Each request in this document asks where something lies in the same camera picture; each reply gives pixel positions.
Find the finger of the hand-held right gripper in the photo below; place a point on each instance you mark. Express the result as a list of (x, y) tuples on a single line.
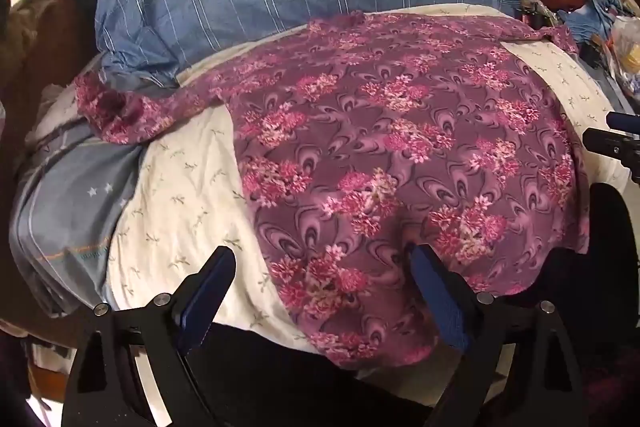
[(625, 122), (612, 147)]

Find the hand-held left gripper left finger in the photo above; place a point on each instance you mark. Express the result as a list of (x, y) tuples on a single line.
[(201, 307)]

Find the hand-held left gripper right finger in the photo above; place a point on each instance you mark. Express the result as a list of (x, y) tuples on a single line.
[(442, 302)]

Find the purple floral shirt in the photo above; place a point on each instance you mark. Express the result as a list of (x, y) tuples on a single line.
[(380, 157)]

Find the clear plastic bag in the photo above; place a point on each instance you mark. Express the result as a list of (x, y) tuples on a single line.
[(627, 52)]

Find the white leaf-print bed sheet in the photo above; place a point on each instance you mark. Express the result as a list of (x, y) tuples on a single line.
[(180, 217)]

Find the light blue cloth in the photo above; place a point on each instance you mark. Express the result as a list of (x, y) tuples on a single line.
[(597, 14)]

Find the grey star-print blanket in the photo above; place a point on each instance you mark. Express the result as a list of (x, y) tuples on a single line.
[(65, 217)]

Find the brown fuzzy cloth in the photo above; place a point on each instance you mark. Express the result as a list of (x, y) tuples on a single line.
[(35, 42)]

